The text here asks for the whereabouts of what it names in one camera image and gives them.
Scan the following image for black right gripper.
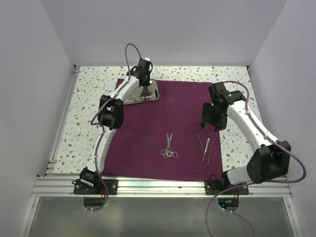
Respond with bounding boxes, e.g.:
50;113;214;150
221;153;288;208
200;102;228;132

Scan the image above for stainless steel instrument tray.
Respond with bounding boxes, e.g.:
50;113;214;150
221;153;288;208
124;79;159;105

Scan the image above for broad steel forceps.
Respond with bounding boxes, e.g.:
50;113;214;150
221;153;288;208
202;138;210;161

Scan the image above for purple cloth wrap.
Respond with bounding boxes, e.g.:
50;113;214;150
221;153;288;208
103;81;223;181

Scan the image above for steel surgical scissors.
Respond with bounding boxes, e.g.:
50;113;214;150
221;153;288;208
163;132;178;159

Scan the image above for steel scalpel handle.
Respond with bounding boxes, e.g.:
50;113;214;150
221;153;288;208
126;93;141;103

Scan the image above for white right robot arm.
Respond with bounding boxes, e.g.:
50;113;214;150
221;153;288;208
200;82;291;194

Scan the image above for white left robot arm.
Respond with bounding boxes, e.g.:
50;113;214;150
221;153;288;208
79;58;153;194

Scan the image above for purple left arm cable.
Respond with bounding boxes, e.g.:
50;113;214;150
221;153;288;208
90;43;141;212

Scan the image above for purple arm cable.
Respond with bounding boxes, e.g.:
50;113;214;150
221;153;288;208
90;43;141;212
202;80;307;237

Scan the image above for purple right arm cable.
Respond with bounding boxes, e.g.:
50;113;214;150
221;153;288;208
202;80;307;237

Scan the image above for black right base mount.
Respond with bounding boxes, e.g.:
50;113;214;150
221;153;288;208
204;176;249;195

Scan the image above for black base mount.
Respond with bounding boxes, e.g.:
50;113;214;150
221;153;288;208
204;176;249;195
74;179;119;196

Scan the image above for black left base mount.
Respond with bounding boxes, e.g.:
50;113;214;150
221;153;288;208
74;179;119;196

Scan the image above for aluminium frame rail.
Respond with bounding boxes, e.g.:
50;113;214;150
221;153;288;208
31;176;291;198

